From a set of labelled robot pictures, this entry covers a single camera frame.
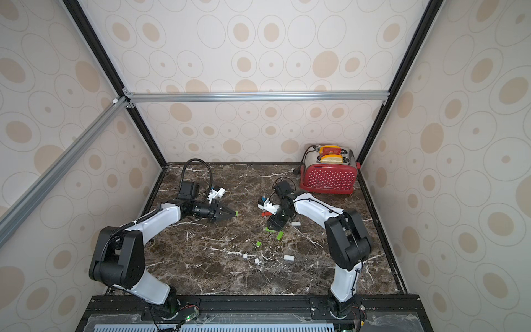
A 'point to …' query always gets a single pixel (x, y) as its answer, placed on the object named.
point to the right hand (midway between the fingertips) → (272, 223)
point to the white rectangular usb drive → (296, 223)
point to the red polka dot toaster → (329, 169)
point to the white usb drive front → (289, 257)
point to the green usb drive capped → (267, 229)
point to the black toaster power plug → (296, 171)
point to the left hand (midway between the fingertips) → (235, 213)
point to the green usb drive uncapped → (279, 235)
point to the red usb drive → (266, 214)
